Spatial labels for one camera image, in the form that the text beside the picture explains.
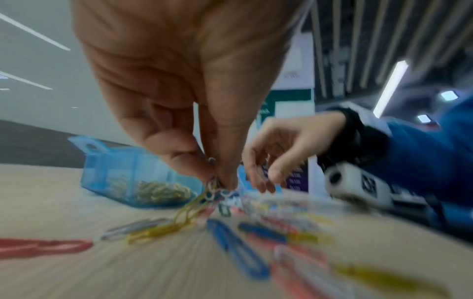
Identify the person's right hand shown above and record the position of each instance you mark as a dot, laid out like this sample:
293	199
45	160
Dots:
292	146

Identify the person's left hand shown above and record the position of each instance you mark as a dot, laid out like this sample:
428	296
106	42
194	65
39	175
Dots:
192	64

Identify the pile of coloured paper clips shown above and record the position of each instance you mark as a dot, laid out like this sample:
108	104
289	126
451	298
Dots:
259	239

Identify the blue compartment organizer box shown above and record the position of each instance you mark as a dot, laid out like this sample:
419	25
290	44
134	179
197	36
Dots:
133	175

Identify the bunch of yellow paper clips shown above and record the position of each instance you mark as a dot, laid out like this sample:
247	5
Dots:
151	190

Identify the standing poster banner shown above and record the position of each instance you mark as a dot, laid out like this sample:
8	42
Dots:
288	93

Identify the right wrist marker band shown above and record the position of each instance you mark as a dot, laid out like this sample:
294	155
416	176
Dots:
366	114

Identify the ceiling light strip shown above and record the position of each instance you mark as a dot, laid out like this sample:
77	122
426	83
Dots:
389	87

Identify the wooden slat partition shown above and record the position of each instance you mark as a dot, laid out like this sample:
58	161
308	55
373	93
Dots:
384	35

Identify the round wooden table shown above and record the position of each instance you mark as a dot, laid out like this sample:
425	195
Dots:
89	274

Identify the white wall board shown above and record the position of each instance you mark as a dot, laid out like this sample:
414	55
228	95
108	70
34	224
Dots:
37	70

